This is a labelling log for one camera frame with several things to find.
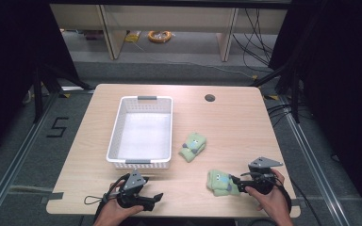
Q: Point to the dark round table grommet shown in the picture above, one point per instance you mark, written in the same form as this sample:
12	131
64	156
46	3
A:
210	98

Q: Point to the black tape strip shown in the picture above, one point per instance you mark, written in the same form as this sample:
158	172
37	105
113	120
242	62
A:
52	197

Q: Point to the black curtain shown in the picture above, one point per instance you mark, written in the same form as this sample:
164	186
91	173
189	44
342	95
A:
12	62
342	78

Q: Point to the yellow bundle on floor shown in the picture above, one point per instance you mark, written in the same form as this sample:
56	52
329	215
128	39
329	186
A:
132	37

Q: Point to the person's right hand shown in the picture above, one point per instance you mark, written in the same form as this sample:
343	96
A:
275	204

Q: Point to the black metal stand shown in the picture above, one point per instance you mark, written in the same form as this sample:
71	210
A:
295	94
39	94

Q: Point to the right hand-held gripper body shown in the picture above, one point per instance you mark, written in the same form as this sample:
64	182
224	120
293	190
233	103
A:
260	183

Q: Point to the white plastic basket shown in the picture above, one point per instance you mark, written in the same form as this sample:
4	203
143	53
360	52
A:
144	138

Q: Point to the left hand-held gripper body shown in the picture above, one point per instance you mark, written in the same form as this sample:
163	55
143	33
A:
135	181

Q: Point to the aluminium floor rail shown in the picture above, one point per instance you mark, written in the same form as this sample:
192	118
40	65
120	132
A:
15	157
314	163

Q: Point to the person's left hand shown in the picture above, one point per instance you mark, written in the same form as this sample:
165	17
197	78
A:
111	213

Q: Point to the green sock pair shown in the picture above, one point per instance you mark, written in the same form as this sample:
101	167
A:
220	183
192	147

